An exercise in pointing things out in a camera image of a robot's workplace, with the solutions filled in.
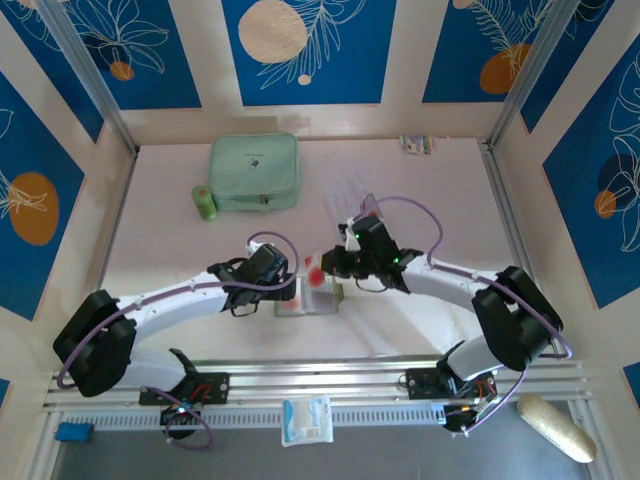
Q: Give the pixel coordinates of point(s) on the green card holder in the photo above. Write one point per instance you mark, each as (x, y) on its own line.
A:
(322, 301)

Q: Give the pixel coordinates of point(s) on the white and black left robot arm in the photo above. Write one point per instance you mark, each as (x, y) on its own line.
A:
(170, 305)

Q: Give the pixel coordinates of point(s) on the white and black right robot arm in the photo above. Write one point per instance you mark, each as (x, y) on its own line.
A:
(450, 277)

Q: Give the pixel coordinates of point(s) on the clear acrylic card stand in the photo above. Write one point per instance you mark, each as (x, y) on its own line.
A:
(342, 195)

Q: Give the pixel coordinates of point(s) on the small green roll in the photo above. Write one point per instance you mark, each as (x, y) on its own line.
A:
(205, 202)

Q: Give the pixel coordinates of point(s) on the mint green zip pouch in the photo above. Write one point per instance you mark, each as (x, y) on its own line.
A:
(252, 165)

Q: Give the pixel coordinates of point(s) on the small printed paper packet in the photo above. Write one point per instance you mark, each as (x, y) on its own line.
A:
(417, 145)

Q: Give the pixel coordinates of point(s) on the white and blue gauze packet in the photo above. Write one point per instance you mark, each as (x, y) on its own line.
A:
(306, 420)

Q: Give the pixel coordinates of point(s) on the blue poster with beige circle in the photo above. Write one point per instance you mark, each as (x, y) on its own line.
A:
(350, 75)

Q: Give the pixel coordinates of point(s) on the blue floral poster, orange dot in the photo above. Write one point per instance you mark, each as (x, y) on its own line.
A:
(575, 225)
(165, 75)

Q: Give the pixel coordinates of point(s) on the blue poster with orange circle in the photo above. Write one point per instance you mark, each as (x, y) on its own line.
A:
(30, 125)
(450, 60)

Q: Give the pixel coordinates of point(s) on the blue sponge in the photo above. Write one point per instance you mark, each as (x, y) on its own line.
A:
(75, 432)

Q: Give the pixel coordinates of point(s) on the beige oblong bread roll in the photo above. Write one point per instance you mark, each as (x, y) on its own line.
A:
(555, 427)

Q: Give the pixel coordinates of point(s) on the aluminium mounting rail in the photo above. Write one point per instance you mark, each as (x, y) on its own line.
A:
(320, 380)

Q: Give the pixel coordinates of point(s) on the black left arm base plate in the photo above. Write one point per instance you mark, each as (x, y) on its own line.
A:
(217, 387)

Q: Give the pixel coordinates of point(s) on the aluminium table side rail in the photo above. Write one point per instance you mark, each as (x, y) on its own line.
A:
(504, 200)

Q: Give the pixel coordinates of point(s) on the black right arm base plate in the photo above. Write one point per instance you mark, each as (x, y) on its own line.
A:
(422, 385)

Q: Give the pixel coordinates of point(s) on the aluminium frame post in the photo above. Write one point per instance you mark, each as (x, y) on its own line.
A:
(532, 75)
(97, 85)

